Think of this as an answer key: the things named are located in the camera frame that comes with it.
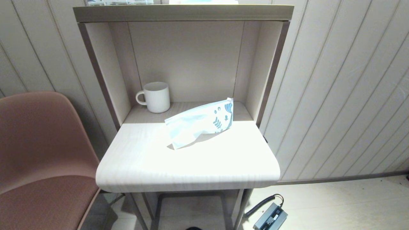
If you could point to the grey power adapter box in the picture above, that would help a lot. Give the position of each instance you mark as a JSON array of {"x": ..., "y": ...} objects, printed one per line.
[{"x": 270, "y": 218}]

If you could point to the brown upholstered chair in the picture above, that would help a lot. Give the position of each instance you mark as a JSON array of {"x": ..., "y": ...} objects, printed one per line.
[{"x": 48, "y": 159}]

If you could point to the black round floor object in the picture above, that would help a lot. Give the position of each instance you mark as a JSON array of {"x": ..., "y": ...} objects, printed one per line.
[{"x": 193, "y": 228}]

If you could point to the white floral zip pouch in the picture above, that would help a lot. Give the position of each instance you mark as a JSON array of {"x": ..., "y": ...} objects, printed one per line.
[{"x": 198, "y": 123}]

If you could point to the light wooden shelf desk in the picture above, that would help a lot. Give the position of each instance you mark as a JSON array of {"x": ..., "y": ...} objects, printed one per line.
[{"x": 179, "y": 64}]

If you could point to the white ribbed mug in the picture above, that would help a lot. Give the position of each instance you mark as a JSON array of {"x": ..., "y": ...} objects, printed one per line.
[{"x": 158, "y": 99}]

